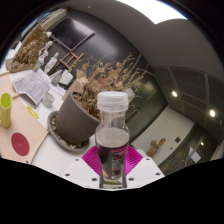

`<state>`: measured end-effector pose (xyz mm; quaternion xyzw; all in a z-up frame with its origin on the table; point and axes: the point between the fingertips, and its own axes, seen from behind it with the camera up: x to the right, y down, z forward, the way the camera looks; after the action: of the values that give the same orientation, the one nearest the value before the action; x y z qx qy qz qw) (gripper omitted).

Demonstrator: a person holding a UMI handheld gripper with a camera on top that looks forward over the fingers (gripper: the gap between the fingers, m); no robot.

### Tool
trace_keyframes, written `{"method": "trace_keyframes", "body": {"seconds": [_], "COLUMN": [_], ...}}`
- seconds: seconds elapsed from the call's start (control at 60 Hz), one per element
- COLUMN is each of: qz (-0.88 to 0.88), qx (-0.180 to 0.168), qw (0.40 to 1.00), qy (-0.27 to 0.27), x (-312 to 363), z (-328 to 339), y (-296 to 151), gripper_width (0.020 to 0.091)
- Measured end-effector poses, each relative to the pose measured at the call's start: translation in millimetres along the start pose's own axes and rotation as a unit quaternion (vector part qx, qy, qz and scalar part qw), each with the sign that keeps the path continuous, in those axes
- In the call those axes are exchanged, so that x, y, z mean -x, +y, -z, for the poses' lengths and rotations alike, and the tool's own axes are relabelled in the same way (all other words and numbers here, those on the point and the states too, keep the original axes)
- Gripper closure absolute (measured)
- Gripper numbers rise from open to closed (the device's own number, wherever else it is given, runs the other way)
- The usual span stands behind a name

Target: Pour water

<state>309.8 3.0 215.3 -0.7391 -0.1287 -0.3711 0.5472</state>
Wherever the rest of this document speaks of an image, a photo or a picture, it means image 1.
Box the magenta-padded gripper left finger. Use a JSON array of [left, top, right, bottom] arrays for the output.
[[63, 145, 101, 190]]

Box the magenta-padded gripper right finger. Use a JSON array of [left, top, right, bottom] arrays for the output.
[[123, 145, 165, 190]]

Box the clear bottle with white cap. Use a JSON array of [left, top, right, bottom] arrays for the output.
[[95, 91, 130, 189]]

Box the wooden figure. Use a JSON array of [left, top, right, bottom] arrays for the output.
[[146, 137, 167, 158]]

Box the dried plant in grey pot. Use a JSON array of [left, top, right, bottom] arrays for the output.
[[54, 53, 156, 146]]

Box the grey plant saucer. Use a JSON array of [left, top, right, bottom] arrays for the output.
[[46, 110, 91, 154]]

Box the light wooden drawing board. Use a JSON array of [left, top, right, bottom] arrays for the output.
[[0, 71, 49, 164]]

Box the flat round red coaster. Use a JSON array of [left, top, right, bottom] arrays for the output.
[[10, 132, 31, 157]]

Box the small grey tape roll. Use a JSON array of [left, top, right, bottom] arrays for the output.
[[41, 92, 55, 108]]

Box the small yellow tag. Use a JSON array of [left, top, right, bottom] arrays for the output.
[[25, 105, 40, 120]]

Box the white chair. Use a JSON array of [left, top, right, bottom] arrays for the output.
[[59, 68, 74, 86]]

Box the printed newspaper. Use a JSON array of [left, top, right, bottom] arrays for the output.
[[12, 70, 51, 107]]

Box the yellow-green mug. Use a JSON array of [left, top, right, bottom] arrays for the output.
[[0, 92, 14, 129]]

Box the wooden easel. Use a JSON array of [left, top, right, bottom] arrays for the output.
[[56, 51, 85, 76]]

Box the small white plaster statue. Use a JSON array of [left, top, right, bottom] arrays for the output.
[[44, 52, 60, 74]]

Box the white spray bottle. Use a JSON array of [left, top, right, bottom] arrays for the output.
[[33, 59, 43, 72]]

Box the white plaster bust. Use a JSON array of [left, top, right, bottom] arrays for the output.
[[37, 40, 54, 64]]

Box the brown carved sculpture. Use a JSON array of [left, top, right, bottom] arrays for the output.
[[6, 31, 51, 73]]

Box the white cabinet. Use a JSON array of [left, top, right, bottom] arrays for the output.
[[33, 9, 68, 34]]

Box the long ceiling light strip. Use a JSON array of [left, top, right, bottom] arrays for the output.
[[116, 0, 188, 25]]

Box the black wall screen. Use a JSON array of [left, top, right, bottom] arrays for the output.
[[46, 16, 96, 51]]

